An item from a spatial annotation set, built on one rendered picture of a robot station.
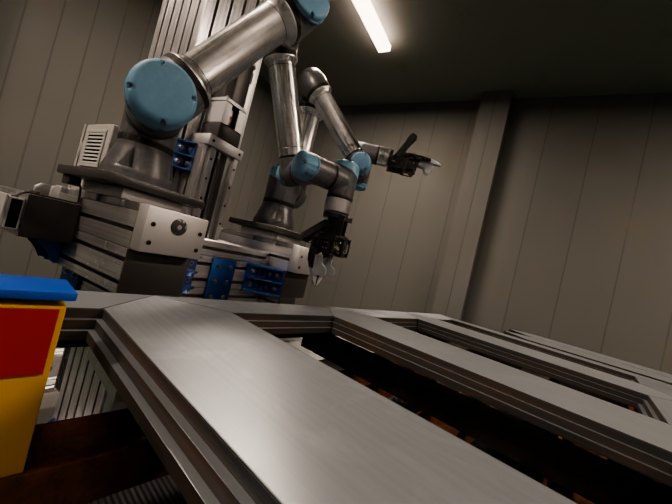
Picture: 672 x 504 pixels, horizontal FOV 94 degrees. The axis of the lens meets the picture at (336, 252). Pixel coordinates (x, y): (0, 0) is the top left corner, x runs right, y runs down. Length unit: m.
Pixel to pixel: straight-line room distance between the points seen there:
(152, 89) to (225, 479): 0.64
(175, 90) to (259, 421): 0.61
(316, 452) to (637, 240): 3.81
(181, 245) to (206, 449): 0.53
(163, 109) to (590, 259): 3.66
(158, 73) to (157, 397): 0.57
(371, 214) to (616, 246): 2.50
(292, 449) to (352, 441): 0.05
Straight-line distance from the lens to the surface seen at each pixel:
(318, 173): 0.85
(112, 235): 0.77
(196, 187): 1.04
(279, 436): 0.25
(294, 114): 0.98
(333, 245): 0.84
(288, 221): 1.15
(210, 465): 0.24
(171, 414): 0.28
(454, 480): 0.27
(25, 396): 0.42
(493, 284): 3.75
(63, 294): 0.38
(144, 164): 0.83
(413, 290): 3.87
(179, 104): 0.72
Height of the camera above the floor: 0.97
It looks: 2 degrees up
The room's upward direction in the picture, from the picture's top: 14 degrees clockwise
